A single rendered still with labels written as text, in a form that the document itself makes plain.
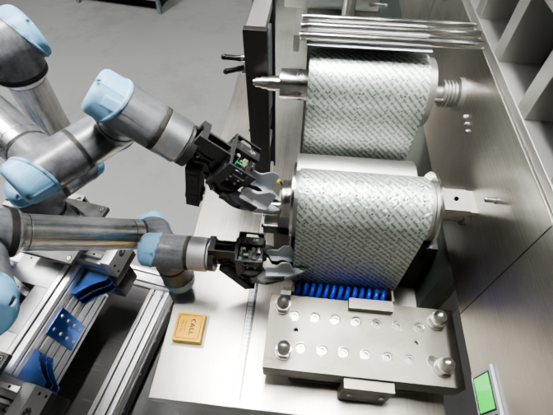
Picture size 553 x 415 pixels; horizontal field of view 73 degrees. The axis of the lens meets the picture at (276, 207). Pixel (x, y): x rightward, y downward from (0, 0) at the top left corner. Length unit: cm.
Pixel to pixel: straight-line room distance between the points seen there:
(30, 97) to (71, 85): 251
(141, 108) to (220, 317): 59
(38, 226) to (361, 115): 68
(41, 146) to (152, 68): 289
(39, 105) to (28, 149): 42
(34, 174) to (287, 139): 91
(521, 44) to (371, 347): 62
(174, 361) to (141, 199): 160
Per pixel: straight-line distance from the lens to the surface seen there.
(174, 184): 248
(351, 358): 84
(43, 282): 143
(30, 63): 101
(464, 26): 90
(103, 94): 59
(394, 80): 80
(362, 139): 86
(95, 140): 67
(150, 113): 59
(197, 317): 98
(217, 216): 115
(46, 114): 111
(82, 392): 182
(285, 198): 70
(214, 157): 62
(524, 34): 78
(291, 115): 146
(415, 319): 90
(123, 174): 265
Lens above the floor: 183
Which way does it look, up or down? 53 degrees down
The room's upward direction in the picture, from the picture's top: straight up
